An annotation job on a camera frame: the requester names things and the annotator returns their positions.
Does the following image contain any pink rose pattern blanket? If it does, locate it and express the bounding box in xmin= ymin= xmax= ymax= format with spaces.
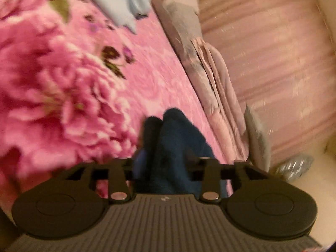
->
xmin=1 ymin=0 xmax=226 ymax=214

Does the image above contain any silver patterned fabric item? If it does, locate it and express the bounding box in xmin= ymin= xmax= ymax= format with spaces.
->
xmin=273 ymin=154 xmax=314 ymax=182

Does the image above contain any pink striped curtain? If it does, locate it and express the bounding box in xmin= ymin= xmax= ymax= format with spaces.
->
xmin=199 ymin=0 xmax=335 ymax=164

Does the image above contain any beige pink folded quilt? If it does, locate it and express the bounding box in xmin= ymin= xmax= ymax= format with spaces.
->
xmin=152 ymin=0 xmax=271 ymax=171

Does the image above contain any dark navy fleece garment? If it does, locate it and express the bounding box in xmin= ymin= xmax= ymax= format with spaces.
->
xmin=133 ymin=108 xmax=215 ymax=197

